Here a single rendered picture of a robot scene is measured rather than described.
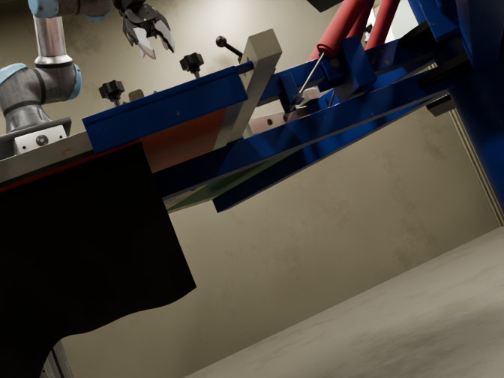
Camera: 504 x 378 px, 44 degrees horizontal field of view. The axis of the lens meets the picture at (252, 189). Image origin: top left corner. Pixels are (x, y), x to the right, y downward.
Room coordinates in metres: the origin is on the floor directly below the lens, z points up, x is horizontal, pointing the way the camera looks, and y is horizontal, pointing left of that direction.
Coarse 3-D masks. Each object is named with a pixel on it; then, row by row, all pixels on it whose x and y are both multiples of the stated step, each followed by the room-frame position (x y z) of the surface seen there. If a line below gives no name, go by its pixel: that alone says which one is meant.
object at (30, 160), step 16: (224, 128) 1.38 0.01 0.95; (48, 144) 1.09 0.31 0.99; (64, 144) 1.10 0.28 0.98; (80, 144) 1.10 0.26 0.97; (224, 144) 1.57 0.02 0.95; (0, 160) 1.08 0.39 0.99; (16, 160) 1.08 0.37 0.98; (32, 160) 1.09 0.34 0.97; (48, 160) 1.09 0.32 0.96; (64, 160) 1.10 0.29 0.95; (0, 176) 1.07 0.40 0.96; (16, 176) 1.08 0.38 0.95
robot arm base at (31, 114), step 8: (16, 104) 1.83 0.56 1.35; (24, 104) 1.84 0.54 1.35; (32, 104) 1.86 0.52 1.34; (40, 104) 1.90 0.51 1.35; (8, 112) 1.84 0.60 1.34; (16, 112) 1.83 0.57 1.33; (24, 112) 1.83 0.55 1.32; (32, 112) 1.84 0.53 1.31; (40, 112) 1.87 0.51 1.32; (8, 120) 1.84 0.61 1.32; (16, 120) 1.83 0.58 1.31; (24, 120) 1.82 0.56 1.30; (32, 120) 1.83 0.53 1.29; (40, 120) 1.84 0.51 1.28; (48, 120) 1.87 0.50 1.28; (8, 128) 1.84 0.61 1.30; (16, 128) 1.82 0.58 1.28; (24, 128) 1.82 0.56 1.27
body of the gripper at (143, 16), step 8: (112, 0) 1.49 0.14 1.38; (120, 0) 1.50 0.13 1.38; (120, 8) 1.53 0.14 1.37; (128, 8) 1.47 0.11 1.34; (136, 8) 1.47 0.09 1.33; (144, 8) 1.47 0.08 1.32; (152, 8) 1.48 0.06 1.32; (128, 16) 1.45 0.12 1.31; (136, 16) 1.47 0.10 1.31; (144, 16) 1.47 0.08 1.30; (152, 16) 1.47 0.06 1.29; (144, 24) 1.47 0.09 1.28; (152, 24) 1.48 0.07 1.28; (152, 32) 1.51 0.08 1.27; (128, 40) 1.52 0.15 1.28
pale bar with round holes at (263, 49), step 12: (252, 36) 1.12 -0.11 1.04; (264, 36) 1.12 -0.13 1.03; (276, 36) 1.13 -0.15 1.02; (252, 48) 1.12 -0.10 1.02; (264, 48) 1.12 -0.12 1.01; (276, 48) 1.12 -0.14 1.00; (252, 60) 1.15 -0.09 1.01; (264, 60) 1.13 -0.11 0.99; (276, 60) 1.16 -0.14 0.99; (252, 72) 1.19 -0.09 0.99; (264, 72) 1.21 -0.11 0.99; (252, 84) 1.26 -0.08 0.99; (264, 84) 1.30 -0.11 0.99; (252, 96) 1.36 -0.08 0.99; (252, 108) 1.48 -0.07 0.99; (240, 120) 1.56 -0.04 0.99; (240, 132) 1.71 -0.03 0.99
